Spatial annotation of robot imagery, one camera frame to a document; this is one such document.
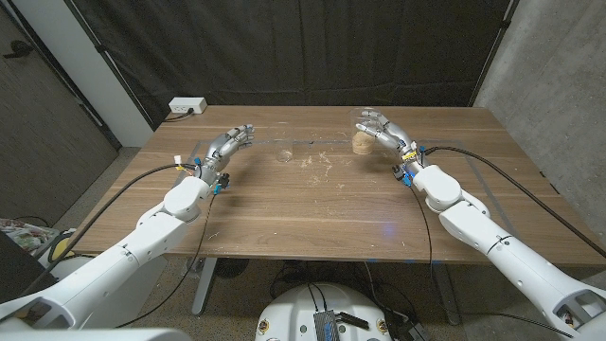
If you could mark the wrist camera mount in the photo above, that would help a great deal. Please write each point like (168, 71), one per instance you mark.
(402, 174)
(221, 182)

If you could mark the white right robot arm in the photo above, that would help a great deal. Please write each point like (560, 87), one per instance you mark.
(511, 256)

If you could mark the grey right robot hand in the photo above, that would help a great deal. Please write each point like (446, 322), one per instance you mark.
(390, 135)

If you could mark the white power strip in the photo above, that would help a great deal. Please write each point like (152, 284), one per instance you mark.
(187, 105)

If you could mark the black backdrop pole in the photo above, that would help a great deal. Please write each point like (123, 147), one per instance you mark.
(492, 57)
(98, 47)

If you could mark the grey electronics box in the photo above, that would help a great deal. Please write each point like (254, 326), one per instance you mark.
(326, 327)

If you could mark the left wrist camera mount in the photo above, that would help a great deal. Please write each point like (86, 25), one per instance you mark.
(221, 182)

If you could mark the brown sugar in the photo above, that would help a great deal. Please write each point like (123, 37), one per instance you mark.
(363, 143)

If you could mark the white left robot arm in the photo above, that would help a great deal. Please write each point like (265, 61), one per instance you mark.
(118, 260)

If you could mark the clear plastic cup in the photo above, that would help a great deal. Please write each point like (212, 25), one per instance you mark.
(284, 151)
(362, 120)

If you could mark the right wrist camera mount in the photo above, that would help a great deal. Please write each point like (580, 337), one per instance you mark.
(402, 174)

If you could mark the grey table leg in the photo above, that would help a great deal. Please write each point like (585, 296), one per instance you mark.
(204, 289)
(445, 293)

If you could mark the black backdrop curtain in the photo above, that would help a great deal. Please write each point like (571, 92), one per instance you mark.
(237, 47)

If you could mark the black bar on base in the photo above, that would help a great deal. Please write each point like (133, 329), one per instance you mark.
(354, 321)

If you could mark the floral cloth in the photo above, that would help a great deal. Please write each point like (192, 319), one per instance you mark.
(23, 234)

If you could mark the dark door panel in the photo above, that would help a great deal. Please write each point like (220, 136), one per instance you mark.
(47, 142)

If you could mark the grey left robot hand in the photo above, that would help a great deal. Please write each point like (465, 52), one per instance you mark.
(222, 149)

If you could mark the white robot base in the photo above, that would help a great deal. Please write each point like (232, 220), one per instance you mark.
(293, 312)

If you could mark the yellow black object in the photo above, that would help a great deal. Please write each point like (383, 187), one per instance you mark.
(59, 248)

